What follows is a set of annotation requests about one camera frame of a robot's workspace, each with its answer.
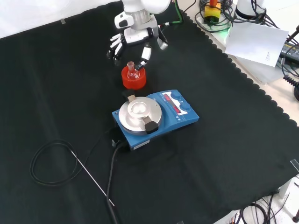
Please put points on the yellow stop button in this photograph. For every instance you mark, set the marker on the yellow stop button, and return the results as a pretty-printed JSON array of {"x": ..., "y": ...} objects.
[{"x": 212, "y": 11}]

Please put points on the blue-base heater with steel block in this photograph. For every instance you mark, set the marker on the blue-base heater with steel block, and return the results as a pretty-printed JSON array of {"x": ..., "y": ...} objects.
[{"x": 168, "y": 116}]

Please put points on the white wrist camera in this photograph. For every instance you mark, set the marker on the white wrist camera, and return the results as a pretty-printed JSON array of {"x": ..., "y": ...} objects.
[{"x": 122, "y": 21}]

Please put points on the black power adapter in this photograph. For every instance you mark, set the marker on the black power adapter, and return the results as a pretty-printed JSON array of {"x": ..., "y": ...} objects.
[{"x": 289, "y": 51}]

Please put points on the clear glass round-bottom flask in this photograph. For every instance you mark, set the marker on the clear glass round-bottom flask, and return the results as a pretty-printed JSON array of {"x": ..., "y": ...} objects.
[{"x": 132, "y": 73}]

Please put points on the black bench cloth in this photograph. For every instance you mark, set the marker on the black bench cloth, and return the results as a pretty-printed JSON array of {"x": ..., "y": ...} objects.
[{"x": 210, "y": 151}]

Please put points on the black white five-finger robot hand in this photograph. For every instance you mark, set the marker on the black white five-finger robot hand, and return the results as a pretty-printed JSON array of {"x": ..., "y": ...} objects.
[{"x": 137, "y": 36}]

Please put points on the red round flask holder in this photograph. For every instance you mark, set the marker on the red round flask holder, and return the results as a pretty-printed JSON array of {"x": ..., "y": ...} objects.
[{"x": 134, "y": 84}]

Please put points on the pale board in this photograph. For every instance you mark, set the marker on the pale board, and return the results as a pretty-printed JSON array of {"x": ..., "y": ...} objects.
[{"x": 254, "y": 43}]

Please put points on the thin steel probe rod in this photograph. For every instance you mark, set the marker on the thin steel probe rod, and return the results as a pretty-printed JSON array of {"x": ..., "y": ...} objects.
[{"x": 93, "y": 180}]

